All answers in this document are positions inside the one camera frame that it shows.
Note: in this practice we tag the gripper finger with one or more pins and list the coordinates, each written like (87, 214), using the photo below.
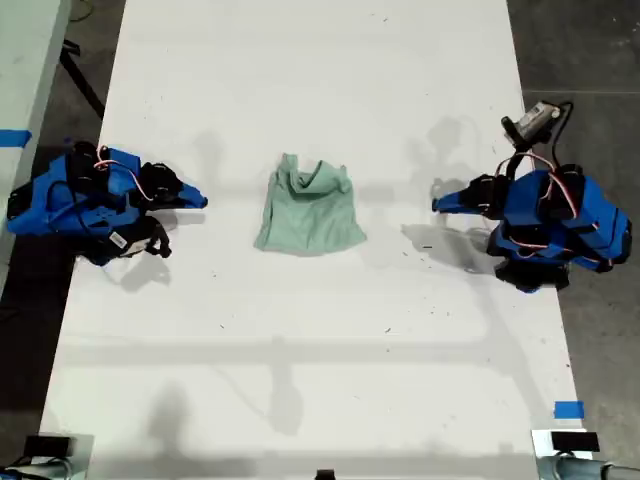
(460, 196)
(189, 192)
(187, 205)
(460, 207)

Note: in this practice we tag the pale green T-shirt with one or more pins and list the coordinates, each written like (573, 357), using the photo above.
(310, 220)

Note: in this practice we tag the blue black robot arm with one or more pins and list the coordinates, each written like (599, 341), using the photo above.
(570, 220)
(60, 210)

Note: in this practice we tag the black bar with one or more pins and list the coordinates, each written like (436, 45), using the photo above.
(80, 75)

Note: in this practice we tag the blue tape strip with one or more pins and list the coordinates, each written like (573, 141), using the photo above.
(569, 410)
(15, 137)

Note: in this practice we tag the pale side table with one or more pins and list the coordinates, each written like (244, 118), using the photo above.
(25, 60)

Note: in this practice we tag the small black box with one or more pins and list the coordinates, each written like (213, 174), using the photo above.
(575, 442)
(47, 446)

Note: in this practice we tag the small black block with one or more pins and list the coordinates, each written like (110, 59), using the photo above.
(325, 475)

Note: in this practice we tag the black camera box white label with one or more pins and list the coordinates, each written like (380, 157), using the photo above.
(155, 240)

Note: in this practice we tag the black camera stalk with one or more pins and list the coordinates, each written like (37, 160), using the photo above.
(510, 131)

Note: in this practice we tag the silver black camera box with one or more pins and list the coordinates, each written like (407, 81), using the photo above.
(537, 117)

